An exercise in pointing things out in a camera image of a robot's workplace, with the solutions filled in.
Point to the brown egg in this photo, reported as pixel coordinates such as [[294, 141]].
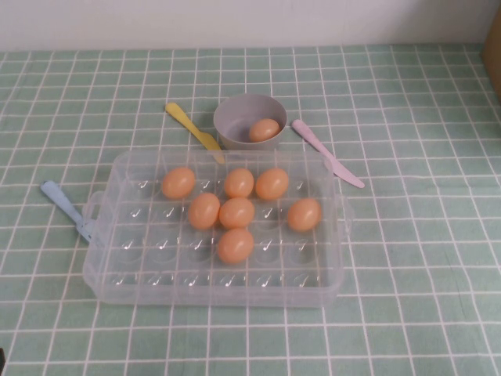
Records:
[[264, 130], [235, 246], [272, 183], [236, 213], [238, 183], [178, 183], [304, 214], [203, 210]]

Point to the transparent plastic egg box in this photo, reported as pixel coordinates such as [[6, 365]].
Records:
[[156, 274]]

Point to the grey round bowl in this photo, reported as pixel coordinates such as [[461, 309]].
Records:
[[235, 117]]

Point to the pink plastic knife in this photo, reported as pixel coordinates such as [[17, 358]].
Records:
[[317, 145]]

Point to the yellow plastic knife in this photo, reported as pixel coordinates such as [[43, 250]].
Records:
[[193, 127]]

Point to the green checked tablecloth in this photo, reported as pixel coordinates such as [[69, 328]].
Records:
[[391, 274]]

